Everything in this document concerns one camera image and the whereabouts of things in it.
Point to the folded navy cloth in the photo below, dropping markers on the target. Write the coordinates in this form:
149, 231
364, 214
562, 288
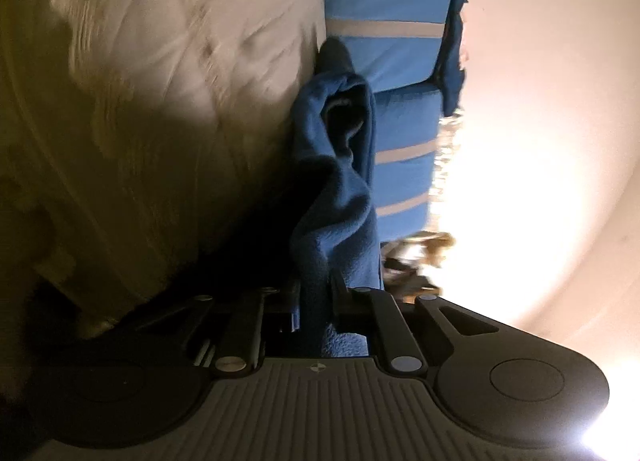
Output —
456, 51

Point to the blue fleece jacket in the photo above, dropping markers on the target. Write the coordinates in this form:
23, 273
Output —
340, 211

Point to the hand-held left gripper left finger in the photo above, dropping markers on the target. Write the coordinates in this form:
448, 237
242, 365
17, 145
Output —
285, 310

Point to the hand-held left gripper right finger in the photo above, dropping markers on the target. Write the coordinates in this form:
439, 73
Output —
340, 306

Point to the brown plush toy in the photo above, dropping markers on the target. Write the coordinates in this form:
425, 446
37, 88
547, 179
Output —
436, 242

